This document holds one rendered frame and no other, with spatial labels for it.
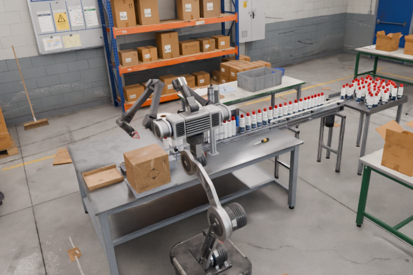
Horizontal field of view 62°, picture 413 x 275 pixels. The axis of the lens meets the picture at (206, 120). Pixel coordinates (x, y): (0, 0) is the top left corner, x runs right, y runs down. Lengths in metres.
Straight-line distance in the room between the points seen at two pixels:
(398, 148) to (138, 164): 2.19
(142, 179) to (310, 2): 8.27
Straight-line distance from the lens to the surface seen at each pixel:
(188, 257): 3.15
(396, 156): 3.42
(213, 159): 3.29
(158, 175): 2.87
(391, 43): 8.18
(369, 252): 3.74
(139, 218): 3.66
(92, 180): 3.21
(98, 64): 7.42
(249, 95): 5.04
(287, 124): 3.95
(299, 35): 10.18
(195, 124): 2.48
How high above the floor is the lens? 2.45
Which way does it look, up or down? 23 degrees down
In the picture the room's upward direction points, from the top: 3 degrees counter-clockwise
